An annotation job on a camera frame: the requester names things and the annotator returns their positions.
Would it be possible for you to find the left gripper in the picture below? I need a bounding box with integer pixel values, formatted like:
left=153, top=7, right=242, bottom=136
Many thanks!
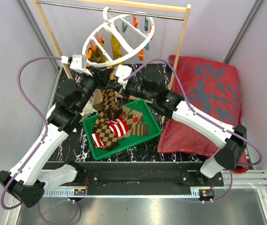
left=76, top=66, right=113, bottom=112

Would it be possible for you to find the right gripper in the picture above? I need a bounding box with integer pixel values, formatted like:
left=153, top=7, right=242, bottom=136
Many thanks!
left=108, top=78, right=155, bottom=102

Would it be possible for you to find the brown argyle sock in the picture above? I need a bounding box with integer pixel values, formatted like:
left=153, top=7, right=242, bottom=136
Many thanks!
left=101, top=89, right=123, bottom=120
left=91, top=112, right=119, bottom=151

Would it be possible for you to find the white round clip hanger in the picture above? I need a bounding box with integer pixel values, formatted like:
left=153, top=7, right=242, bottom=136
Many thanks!
left=82, top=7, right=155, bottom=68

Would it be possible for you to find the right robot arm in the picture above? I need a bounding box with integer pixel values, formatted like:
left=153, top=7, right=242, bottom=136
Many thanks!
left=119, top=78, right=247, bottom=186

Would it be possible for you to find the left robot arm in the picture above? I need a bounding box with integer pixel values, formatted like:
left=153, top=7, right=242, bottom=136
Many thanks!
left=0, top=67, right=112, bottom=208

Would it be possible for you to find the orange clothespin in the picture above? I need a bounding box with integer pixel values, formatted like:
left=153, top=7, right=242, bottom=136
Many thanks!
left=138, top=49, right=144, bottom=61
left=89, top=39, right=98, bottom=52
left=133, top=15, right=138, bottom=28

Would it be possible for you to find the mustard yellow sock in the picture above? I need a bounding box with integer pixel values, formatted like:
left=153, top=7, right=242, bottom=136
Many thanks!
left=111, top=35, right=123, bottom=60

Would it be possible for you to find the orange argyle sock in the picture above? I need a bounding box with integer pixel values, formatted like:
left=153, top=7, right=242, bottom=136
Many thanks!
left=121, top=106, right=144, bottom=129

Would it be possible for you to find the white cloth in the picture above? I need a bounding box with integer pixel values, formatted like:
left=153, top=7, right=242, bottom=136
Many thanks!
left=79, top=97, right=97, bottom=124

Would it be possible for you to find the teal clothespin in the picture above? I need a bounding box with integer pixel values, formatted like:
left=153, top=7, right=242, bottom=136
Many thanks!
left=122, top=22, right=128, bottom=33
left=144, top=43, right=150, bottom=51

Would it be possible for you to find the brown beige striped sock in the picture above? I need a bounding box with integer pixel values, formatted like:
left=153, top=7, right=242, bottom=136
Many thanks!
left=130, top=123, right=149, bottom=136

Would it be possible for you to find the red white striped sock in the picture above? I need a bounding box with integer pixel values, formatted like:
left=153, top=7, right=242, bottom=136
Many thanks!
left=91, top=118, right=130, bottom=149

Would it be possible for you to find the green plastic tray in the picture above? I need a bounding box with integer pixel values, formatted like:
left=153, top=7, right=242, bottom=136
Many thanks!
left=83, top=99, right=161, bottom=160

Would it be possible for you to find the brown argyle sock in tray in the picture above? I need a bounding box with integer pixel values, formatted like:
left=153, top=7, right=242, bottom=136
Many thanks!
left=91, top=112, right=119, bottom=151

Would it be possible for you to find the metal hanging rod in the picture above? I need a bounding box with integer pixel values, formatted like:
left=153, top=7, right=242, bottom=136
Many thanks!
left=36, top=0, right=184, bottom=21

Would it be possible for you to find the red patterned pillow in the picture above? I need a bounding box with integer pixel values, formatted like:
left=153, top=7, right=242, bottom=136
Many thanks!
left=157, top=55, right=250, bottom=173

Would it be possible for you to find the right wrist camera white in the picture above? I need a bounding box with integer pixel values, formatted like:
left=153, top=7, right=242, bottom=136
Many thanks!
left=114, top=64, right=132, bottom=89

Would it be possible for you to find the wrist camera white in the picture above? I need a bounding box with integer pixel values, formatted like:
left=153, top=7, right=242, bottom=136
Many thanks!
left=114, top=64, right=132, bottom=89
left=61, top=54, right=92, bottom=76

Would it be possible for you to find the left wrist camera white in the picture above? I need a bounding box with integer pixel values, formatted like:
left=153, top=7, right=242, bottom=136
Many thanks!
left=61, top=54, right=92, bottom=76

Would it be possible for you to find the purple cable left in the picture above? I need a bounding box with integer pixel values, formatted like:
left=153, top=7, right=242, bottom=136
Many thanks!
left=0, top=56, right=82, bottom=225

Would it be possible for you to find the wooden clothes rack frame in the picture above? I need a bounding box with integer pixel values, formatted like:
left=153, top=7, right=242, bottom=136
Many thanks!
left=32, top=0, right=191, bottom=125

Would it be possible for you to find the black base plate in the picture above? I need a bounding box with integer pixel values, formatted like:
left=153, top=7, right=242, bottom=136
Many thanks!
left=44, top=162, right=224, bottom=198

